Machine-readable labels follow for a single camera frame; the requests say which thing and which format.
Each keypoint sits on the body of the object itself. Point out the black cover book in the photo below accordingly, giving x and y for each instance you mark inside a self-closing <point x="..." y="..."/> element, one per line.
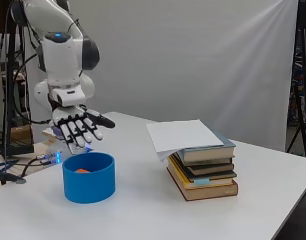
<point x="216" y="175"/>

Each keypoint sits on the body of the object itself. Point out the white paper sheet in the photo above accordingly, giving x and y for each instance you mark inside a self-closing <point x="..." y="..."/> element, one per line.
<point x="183" y="135"/>

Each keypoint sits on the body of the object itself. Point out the blue round tub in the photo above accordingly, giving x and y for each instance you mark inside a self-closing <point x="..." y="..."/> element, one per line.
<point x="89" y="186"/>

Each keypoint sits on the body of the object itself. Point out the white seven-joint robot arm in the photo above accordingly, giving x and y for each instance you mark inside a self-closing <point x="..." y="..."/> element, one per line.
<point x="59" y="56"/>

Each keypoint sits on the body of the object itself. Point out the thin dark brown book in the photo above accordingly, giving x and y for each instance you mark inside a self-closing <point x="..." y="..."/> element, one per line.
<point x="213" y="161"/>

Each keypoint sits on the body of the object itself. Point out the orange cube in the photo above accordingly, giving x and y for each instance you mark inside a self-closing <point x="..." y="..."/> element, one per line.
<point x="82" y="170"/>

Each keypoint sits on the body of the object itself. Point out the yellow cover book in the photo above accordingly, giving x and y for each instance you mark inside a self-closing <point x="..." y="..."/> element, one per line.
<point x="213" y="182"/>

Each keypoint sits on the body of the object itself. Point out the wooden board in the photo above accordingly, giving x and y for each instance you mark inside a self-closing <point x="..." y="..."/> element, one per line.
<point x="49" y="135"/>

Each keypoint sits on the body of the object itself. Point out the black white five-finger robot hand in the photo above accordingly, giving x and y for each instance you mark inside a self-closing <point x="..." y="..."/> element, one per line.
<point x="71" y="96"/>

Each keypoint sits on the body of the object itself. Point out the white backdrop sheet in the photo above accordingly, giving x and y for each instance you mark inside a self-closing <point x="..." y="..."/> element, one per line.
<point x="176" y="50"/>

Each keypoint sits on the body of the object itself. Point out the thick brown book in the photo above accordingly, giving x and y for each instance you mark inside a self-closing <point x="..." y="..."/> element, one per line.
<point x="213" y="194"/>

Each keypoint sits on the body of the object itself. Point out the black pole stand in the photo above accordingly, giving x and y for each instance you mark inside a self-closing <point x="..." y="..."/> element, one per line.
<point x="9" y="100"/>

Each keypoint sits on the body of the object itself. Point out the grey-blue cover book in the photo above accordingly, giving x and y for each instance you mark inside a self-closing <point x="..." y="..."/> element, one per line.
<point x="209" y="153"/>

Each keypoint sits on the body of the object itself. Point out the circuit board with blue light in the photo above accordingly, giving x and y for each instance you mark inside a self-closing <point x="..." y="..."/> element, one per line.
<point x="51" y="157"/>

